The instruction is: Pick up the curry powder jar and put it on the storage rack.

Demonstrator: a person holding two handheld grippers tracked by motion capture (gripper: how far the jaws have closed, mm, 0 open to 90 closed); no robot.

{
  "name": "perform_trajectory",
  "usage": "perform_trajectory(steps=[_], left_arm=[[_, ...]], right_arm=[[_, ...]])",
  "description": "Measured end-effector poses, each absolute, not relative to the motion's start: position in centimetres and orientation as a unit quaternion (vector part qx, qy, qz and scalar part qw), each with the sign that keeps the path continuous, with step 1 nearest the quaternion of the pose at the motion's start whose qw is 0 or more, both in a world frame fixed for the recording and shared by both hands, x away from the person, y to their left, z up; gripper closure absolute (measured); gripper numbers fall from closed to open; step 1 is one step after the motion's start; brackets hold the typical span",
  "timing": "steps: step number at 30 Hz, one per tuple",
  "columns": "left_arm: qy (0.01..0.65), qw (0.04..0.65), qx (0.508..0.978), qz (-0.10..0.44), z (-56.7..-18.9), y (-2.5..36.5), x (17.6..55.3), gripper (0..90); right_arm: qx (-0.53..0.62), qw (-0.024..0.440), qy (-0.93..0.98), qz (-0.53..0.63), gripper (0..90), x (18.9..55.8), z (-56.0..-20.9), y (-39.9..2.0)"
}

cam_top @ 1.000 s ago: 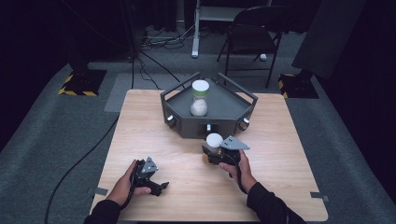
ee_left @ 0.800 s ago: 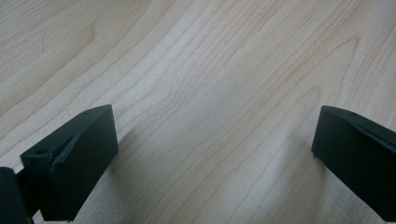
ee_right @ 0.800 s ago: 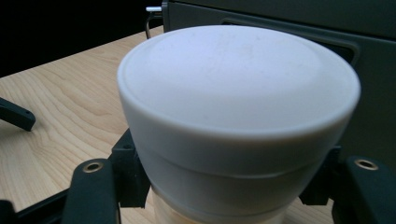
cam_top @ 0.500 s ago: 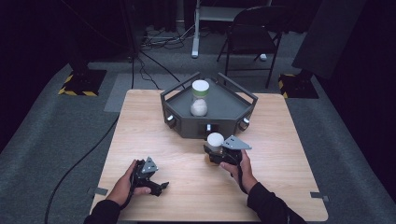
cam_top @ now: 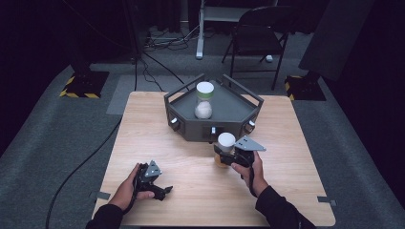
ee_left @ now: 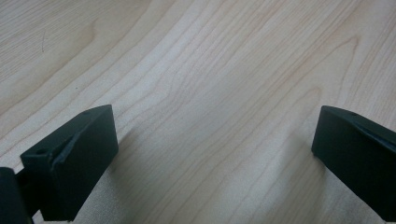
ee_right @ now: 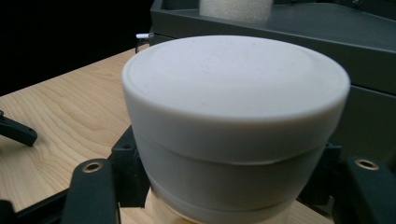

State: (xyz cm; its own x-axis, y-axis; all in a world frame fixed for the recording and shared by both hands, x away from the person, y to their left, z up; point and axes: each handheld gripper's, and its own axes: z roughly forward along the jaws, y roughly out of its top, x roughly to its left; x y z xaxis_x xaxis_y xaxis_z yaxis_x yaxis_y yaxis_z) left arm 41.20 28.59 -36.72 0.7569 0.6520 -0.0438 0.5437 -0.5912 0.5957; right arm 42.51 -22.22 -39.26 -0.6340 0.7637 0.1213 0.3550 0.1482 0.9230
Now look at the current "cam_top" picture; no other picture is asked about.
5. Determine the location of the dark grey panel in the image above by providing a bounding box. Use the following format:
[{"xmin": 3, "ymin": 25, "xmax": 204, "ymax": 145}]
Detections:
[{"xmin": 298, "ymin": 0, "xmax": 376, "ymax": 82}]

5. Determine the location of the white desk frame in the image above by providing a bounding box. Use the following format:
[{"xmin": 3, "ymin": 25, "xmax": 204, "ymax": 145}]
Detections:
[{"xmin": 195, "ymin": 0, "xmax": 279, "ymax": 61}]

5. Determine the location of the black folding chair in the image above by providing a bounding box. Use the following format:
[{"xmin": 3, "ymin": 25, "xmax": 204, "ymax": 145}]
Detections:
[{"xmin": 222, "ymin": 5, "xmax": 299, "ymax": 92}]

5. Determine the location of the white powder jar green band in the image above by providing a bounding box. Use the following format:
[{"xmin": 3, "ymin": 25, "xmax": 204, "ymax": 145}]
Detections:
[{"xmin": 194, "ymin": 81, "xmax": 215, "ymax": 120}]

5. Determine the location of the left hand-held gripper cable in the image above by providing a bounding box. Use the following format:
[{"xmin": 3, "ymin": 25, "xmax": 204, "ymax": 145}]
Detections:
[{"xmin": 122, "ymin": 164, "xmax": 139, "ymax": 215}]

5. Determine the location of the black tripod pole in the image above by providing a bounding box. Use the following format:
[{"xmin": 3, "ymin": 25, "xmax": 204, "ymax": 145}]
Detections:
[{"xmin": 121, "ymin": 0, "xmax": 143, "ymax": 65}]

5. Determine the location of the thin black floor cable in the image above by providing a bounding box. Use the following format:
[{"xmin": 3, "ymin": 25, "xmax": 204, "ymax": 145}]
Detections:
[{"xmin": 139, "ymin": 51, "xmax": 190, "ymax": 92}]

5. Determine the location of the orange powder jar white lid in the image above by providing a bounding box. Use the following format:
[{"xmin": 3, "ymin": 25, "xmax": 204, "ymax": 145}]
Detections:
[{"xmin": 213, "ymin": 132, "xmax": 237, "ymax": 169}]

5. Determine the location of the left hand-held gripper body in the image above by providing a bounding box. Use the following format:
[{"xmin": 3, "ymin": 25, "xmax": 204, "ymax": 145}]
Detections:
[{"xmin": 135, "ymin": 159, "xmax": 162, "ymax": 193}]

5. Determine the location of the grey corner shelf rack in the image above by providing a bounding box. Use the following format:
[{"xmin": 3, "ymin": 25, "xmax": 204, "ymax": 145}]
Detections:
[{"xmin": 163, "ymin": 73, "xmax": 265, "ymax": 143}]

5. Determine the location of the thick black floor cable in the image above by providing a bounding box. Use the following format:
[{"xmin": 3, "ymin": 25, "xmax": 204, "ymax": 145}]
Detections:
[{"xmin": 45, "ymin": 116, "xmax": 124, "ymax": 229}]

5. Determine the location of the right hand-held gripper cable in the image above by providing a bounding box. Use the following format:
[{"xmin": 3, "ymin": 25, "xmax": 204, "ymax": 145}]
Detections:
[{"xmin": 242, "ymin": 154, "xmax": 258, "ymax": 198}]

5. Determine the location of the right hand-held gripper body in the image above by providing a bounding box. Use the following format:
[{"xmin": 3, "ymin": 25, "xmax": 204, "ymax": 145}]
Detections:
[{"xmin": 233, "ymin": 135, "xmax": 266, "ymax": 168}]

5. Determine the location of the hand-held gripper cable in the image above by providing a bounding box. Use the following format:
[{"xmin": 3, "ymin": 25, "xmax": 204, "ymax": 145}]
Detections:
[
  {"xmin": 242, "ymin": 154, "xmax": 258, "ymax": 198},
  {"xmin": 122, "ymin": 164, "xmax": 139, "ymax": 215}
]

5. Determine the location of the person's left hand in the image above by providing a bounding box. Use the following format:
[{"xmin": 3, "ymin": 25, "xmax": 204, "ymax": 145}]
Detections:
[{"xmin": 109, "ymin": 162, "xmax": 156, "ymax": 212}]

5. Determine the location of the black stand striped base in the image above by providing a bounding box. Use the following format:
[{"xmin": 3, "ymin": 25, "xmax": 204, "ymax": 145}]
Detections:
[
  {"xmin": 284, "ymin": 71, "xmax": 328, "ymax": 102},
  {"xmin": 58, "ymin": 0, "xmax": 110, "ymax": 99}
]

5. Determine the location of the person's right hand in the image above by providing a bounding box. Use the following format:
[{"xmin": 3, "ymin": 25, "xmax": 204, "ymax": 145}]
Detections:
[{"xmin": 231, "ymin": 151, "xmax": 270, "ymax": 198}]

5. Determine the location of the tangle of floor cables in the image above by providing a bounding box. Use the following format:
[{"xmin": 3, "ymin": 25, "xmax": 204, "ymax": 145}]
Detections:
[{"xmin": 144, "ymin": 26, "xmax": 200, "ymax": 52}]

